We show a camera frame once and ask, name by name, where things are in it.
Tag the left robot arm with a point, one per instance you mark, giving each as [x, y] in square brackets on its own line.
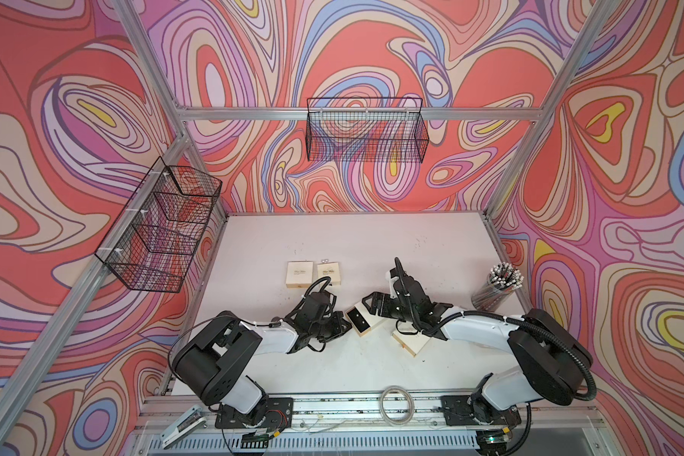
[212, 363]

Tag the cream drawer jewelry box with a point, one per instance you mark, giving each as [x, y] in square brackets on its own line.
[299, 274]

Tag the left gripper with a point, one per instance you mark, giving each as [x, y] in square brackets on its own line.
[338, 320]

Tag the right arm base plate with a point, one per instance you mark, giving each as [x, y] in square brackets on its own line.
[463, 411]

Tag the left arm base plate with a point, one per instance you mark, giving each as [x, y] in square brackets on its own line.
[270, 413]

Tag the cup of pencils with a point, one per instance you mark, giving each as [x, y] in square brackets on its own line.
[502, 281]

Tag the cream jewelry box front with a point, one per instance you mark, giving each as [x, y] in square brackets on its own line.
[413, 345]

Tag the black wire basket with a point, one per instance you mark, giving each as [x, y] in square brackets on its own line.
[362, 129]
[151, 246]

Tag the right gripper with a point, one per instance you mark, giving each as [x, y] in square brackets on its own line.
[375, 297]

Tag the black wire basket back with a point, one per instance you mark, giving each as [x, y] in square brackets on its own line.
[362, 129]

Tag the black wire basket left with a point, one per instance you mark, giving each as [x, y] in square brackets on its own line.
[151, 246]

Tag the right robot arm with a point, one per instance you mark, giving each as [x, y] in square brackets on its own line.
[552, 364]

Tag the small cream jewelry box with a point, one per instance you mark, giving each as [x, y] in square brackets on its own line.
[332, 270]

